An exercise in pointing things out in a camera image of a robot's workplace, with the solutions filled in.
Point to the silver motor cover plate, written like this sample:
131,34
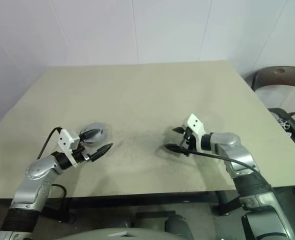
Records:
97,125

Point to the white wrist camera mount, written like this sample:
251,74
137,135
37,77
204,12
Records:
65,141
195,123

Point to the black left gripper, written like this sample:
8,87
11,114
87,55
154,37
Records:
78,153

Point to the brown chair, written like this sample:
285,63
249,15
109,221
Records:
282,75

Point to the grey motor stator housing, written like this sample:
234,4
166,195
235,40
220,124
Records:
104,137

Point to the dark rounded shape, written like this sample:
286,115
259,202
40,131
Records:
177,227

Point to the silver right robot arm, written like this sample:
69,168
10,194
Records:
237,150

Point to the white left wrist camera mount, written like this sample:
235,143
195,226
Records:
65,141

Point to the white lattice part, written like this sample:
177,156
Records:
283,123

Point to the black case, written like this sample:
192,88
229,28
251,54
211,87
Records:
286,113

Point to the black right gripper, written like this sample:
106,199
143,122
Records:
188,142

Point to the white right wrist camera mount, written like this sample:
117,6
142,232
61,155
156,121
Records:
195,123

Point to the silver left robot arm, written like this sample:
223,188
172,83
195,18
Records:
37,170

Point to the black metal table frame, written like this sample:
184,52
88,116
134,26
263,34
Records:
137,200

